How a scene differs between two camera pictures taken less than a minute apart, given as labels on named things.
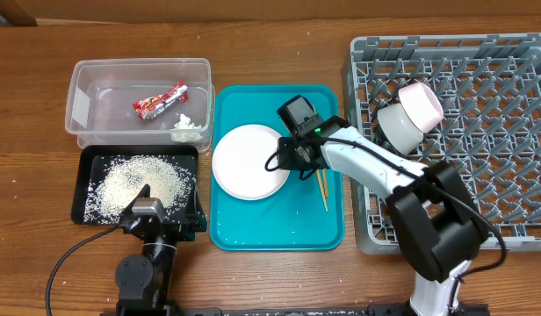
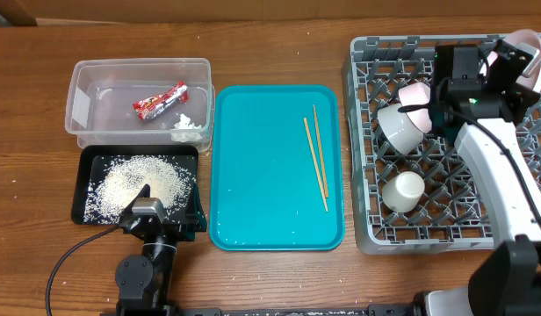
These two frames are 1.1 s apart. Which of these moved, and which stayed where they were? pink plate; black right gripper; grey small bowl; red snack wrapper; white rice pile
Moved: black right gripper; pink plate
Stayed: red snack wrapper; grey small bowl; white rice pile
